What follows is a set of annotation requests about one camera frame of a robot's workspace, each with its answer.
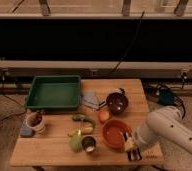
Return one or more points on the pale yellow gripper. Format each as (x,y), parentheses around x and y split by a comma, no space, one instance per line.
(130,145)

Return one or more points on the red bowl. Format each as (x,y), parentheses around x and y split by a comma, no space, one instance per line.
(112,132)

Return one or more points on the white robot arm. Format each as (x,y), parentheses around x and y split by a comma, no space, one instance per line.
(163,122)

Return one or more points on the dark purple bowl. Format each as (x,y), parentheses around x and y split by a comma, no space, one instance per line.
(117,103)

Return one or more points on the orange peach fruit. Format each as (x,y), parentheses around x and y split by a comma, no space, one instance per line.
(103,116)

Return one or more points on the small metal cup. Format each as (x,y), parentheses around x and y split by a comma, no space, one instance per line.
(89,144)

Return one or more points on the yellow corn toy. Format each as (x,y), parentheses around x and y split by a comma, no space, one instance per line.
(82,131)

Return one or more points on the green pear toy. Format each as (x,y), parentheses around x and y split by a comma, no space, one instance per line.
(75,142)

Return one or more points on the green cucumber toy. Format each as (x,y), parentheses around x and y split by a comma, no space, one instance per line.
(84,118)

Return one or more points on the blue device on floor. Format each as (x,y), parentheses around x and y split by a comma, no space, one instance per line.
(166,97)

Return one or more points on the blue grey cloth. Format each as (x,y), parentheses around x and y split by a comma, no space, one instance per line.
(89,99)

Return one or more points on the green plastic tray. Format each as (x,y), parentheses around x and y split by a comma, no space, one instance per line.
(60,93)

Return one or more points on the white mug with items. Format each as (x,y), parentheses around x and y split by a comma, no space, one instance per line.
(35,121)

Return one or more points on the blue sponge block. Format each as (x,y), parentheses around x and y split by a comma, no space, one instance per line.
(26,132)

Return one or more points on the black tripod stand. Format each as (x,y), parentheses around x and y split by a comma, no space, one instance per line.
(10,84)

